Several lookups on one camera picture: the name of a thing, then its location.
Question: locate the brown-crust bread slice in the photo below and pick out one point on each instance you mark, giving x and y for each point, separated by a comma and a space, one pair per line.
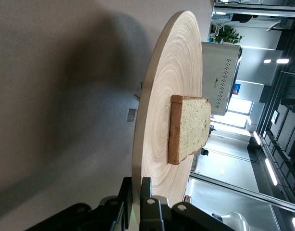
193, 125

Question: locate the blue wall sign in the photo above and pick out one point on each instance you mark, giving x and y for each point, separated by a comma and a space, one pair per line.
237, 89

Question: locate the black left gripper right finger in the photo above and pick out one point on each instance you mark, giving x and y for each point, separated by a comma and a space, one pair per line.
159, 216

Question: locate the round wooden plate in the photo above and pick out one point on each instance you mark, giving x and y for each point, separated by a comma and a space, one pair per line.
166, 84

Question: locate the silver two-slot toaster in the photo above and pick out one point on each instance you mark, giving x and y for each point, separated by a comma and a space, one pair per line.
214, 67

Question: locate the green potted plant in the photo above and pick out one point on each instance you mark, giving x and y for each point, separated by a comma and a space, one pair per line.
229, 36

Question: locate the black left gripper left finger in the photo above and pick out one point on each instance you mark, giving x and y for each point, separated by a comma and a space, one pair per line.
94, 219

